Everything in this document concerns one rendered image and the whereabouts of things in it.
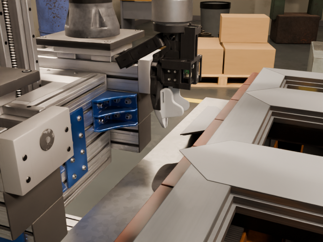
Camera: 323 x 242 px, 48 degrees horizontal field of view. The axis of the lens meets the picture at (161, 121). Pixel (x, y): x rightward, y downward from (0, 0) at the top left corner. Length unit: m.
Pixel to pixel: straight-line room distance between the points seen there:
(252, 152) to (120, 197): 0.35
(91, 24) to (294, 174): 0.61
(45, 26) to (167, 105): 3.19
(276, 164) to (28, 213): 0.45
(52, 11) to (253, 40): 2.23
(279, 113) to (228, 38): 3.38
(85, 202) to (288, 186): 1.58
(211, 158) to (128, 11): 6.77
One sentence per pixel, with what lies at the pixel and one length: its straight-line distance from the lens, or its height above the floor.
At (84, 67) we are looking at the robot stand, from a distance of 1.02.
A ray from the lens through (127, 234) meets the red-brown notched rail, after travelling 0.59.
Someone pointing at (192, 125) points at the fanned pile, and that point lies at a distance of 1.23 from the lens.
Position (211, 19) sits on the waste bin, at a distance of 6.39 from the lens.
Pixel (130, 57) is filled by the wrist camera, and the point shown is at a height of 1.05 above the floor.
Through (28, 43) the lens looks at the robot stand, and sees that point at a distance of 0.92.
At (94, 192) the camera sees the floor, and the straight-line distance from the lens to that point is 2.21.
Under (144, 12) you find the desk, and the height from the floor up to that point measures 0.44.
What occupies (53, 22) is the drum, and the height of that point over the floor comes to 0.73.
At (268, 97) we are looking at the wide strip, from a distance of 1.12.
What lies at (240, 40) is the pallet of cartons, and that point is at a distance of 4.41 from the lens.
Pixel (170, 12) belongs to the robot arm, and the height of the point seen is 1.14.
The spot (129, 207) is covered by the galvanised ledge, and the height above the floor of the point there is 0.68.
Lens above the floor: 1.20
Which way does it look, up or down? 23 degrees down
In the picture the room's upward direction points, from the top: straight up
